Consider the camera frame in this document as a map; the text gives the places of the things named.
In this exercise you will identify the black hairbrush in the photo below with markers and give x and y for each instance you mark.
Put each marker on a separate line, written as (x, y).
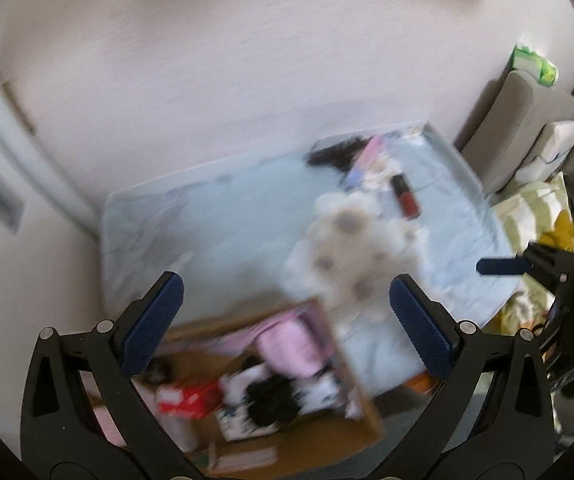
(334, 155)

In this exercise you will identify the light blue desktop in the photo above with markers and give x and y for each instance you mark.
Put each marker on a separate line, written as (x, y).
(207, 220)

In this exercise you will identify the red box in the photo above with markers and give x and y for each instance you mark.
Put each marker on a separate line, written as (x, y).
(187, 400)

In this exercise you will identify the white door frame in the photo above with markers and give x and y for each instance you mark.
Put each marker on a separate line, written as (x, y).
(12, 150)

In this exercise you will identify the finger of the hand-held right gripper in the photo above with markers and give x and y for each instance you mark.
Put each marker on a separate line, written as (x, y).
(502, 266)

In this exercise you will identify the white pillow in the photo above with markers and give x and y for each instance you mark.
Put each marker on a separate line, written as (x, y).
(552, 147)

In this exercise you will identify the red lipstick tube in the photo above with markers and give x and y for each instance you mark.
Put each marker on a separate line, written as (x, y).
(407, 200)

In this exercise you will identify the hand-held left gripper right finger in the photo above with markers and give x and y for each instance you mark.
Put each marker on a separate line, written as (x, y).
(424, 330)

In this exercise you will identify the green wipes packet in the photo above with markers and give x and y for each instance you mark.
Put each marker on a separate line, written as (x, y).
(534, 62)

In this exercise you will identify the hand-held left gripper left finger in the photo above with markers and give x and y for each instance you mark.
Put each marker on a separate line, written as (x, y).
(152, 325)

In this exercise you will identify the brown cardboard box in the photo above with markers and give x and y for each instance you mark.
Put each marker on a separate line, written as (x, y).
(317, 440)

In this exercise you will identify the white spotted plush toy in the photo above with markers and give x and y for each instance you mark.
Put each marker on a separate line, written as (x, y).
(352, 250)

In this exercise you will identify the black and white patterned item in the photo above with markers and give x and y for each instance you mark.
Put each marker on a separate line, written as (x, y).
(322, 390)

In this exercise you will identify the green and yellow printed blanket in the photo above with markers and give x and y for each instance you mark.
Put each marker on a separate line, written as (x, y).
(527, 210)

